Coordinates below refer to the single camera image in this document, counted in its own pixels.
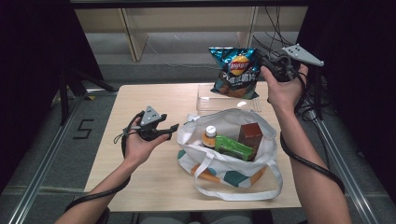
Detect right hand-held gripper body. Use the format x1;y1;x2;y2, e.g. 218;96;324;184
267;43;325;83

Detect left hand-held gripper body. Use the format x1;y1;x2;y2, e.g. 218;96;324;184
136;105;163;143

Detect blue chips bag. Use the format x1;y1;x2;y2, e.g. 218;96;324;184
208;46;262;101

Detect orange bottle with white cap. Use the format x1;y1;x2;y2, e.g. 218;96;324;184
201;125;218;149

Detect clear plastic box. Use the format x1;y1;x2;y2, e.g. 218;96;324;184
195;83;262;114

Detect green snack packet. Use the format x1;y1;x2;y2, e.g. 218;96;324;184
214;134;254;161

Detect brown carton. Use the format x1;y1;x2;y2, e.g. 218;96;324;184
237;121;264;161

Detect white patterned tote bag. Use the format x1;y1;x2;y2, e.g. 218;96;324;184
176;107;284;202

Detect person's left hand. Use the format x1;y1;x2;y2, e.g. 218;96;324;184
123;117;171;169

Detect person's right hand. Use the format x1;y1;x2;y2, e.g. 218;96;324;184
260;63;309;115

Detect black tripod stand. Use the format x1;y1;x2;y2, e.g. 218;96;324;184
59;66;119;125
295;62;325;120

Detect black curtain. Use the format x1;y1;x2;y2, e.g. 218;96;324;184
0;0;106;194
290;0;396;203

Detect hanging black cable bundle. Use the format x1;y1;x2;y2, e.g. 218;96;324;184
251;6;297;63

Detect tangled black floor cables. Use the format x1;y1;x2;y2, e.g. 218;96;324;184
293;90;321;122

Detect thin pale floor cable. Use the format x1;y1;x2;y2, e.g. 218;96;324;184
146;40;219;70

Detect left hand-held gripper cable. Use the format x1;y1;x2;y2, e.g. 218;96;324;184
64;110;146;213

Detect hand-held gripper cable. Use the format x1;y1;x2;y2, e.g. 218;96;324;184
279;69;346;194
64;110;146;213

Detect right hand-held gripper cable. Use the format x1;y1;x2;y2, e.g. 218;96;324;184
279;69;346;194

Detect metal floor rail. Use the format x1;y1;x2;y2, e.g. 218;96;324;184
311;111;379;224
7;92;85;224

